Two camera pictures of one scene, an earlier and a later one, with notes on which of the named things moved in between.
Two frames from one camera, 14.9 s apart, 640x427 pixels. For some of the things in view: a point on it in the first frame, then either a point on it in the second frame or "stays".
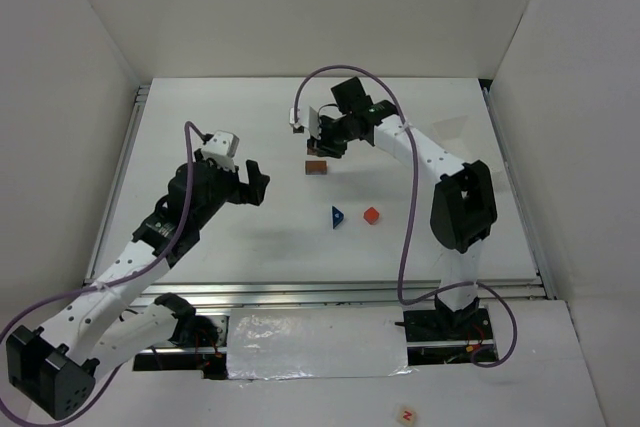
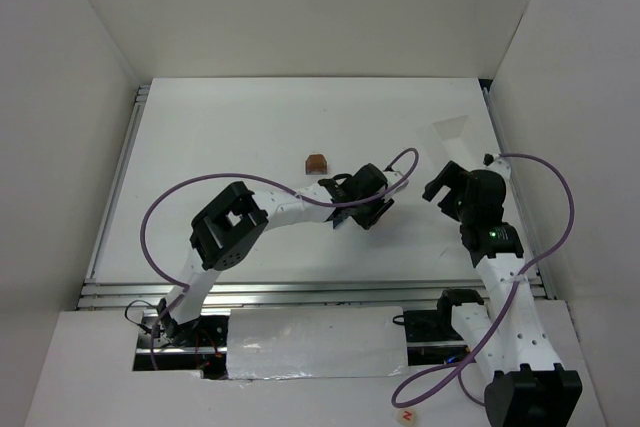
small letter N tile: x=407 y=416 stays
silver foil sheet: x=316 y=342 stays
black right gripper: x=326 y=137 to x=447 y=188
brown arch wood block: x=315 y=167 stays
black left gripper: x=240 y=187 to x=368 y=212
